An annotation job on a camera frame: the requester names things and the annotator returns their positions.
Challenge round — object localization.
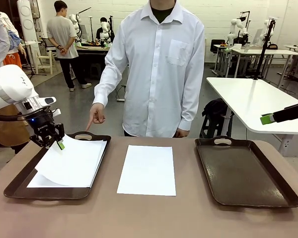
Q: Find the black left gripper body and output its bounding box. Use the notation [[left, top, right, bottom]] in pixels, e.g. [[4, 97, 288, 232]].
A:
[[27, 110, 65, 145]]

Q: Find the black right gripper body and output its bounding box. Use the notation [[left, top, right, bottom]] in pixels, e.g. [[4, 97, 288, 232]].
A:
[[274, 101, 298, 123]]

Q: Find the person's right forearm white sleeve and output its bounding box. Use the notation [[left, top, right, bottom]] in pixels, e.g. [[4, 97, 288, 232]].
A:
[[92, 66, 122, 109]]

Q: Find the person's left forearm white sleeve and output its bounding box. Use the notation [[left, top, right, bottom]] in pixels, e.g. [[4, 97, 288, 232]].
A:
[[178, 89, 206, 131]]

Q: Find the person's right hand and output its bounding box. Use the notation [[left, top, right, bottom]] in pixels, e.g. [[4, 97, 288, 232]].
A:
[[85, 103, 106, 131]]

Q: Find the person's left hand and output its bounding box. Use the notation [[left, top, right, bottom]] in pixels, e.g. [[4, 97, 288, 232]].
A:
[[175, 127, 189, 138]]

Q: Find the white desk with legs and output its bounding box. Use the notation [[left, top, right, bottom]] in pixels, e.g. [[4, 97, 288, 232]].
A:
[[206, 76, 298, 157]]

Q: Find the brown plastic serving tray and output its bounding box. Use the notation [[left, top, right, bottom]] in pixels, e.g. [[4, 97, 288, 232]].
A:
[[194, 135, 298, 208], [3, 131, 112, 201]]

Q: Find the black backpack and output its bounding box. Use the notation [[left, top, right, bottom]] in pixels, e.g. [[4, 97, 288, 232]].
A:
[[202, 98, 229, 119]]

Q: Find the black stool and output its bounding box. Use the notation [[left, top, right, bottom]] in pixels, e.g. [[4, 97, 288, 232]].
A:
[[200, 115, 235, 139]]

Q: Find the long white background table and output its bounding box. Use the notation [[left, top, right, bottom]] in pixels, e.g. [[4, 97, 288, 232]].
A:
[[232, 48, 298, 77]]

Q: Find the black tripod stand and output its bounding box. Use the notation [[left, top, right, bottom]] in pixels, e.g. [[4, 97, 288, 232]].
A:
[[252, 18, 276, 80]]

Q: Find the white wooden chair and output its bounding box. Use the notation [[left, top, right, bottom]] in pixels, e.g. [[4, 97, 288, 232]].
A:
[[36, 49, 56, 75]]

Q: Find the bystander in orange shorts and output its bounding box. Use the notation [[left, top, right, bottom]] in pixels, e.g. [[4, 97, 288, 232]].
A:
[[1, 11, 27, 70]]

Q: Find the black mesh office chair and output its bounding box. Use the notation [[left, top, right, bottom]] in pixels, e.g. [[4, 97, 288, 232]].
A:
[[41, 37, 52, 52]]

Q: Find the white A4 paper stack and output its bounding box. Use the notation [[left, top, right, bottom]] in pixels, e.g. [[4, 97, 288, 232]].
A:
[[116, 145, 177, 197]]

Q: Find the black background chair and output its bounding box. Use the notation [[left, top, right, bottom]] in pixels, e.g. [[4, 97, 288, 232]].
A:
[[210, 39, 226, 54]]

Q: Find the man in grey t-shirt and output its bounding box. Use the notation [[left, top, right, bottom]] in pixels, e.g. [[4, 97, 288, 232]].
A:
[[46, 0, 92, 92]]

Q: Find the white tower air conditioner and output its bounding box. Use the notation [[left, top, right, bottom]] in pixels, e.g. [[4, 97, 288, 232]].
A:
[[16, 0, 38, 43]]

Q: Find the seated person in black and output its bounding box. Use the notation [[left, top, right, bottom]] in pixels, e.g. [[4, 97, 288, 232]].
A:
[[96, 16, 110, 40]]

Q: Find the person in white shirt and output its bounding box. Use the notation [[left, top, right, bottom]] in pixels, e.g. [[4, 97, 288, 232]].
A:
[[92, 0, 206, 138]]

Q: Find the black robot arm cable hose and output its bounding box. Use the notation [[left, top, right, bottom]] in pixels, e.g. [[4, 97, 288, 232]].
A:
[[0, 112, 28, 122]]

